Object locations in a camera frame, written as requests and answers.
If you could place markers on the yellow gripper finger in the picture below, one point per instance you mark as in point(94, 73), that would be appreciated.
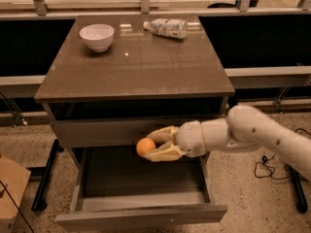
point(166, 152)
point(164, 135)

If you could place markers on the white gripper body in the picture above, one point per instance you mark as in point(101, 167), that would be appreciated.
point(190, 138)

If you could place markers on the orange fruit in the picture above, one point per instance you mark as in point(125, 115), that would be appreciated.
point(145, 145)

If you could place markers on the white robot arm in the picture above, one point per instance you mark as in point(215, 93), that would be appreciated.
point(244, 128)

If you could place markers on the closed top drawer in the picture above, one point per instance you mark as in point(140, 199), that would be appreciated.
point(109, 132)

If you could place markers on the open middle drawer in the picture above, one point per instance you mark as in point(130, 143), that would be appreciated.
point(118, 189)

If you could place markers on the grey drawer cabinet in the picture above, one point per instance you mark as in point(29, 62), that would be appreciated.
point(139, 75)

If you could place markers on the clear plastic water bottle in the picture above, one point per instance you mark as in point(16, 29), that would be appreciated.
point(167, 27)

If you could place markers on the white ceramic bowl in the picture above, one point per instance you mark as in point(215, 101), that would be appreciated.
point(97, 37)

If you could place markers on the black right table leg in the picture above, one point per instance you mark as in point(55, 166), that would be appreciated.
point(301, 202)

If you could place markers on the black table leg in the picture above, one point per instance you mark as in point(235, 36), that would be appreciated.
point(301, 202)
point(39, 202)

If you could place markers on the black left table leg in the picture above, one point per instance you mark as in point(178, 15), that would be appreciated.
point(39, 202)

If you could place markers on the cardboard box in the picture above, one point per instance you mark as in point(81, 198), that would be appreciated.
point(14, 179)

